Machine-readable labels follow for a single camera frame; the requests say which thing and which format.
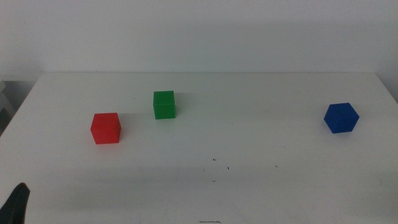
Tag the red cube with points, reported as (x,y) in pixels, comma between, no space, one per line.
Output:
(105,129)

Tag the green cube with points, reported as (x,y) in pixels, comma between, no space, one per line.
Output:
(164,105)

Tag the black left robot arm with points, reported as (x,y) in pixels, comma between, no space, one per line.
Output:
(14,205)

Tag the blue cube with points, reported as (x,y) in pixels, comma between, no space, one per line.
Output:
(341,118)

